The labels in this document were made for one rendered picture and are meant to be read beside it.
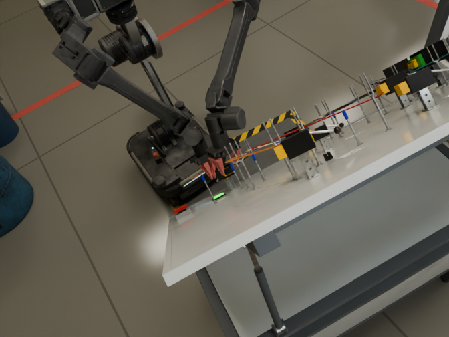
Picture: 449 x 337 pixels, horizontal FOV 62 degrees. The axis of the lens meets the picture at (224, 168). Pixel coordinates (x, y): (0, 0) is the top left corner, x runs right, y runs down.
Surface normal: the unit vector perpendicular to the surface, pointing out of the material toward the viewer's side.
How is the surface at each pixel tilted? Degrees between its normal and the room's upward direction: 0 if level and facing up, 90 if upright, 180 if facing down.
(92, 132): 0
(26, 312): 0
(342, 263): 0
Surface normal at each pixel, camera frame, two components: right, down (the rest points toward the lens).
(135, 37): 0.57, 0.61
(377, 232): -0.16, -0.58
